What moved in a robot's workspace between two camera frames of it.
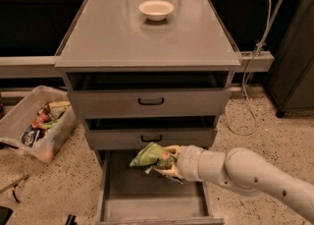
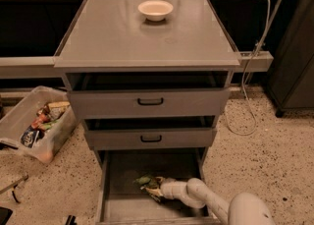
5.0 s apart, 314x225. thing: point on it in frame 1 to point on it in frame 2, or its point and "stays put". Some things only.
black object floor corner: x=5 y=214 stays put
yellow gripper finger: x=169 y=171 to x=154 y=191
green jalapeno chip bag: x=150 y=156 to x=146 y=181
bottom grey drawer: x=130 y=196 stays put
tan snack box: x=56 y=108 stays put
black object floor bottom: x=71 y=220 stays put
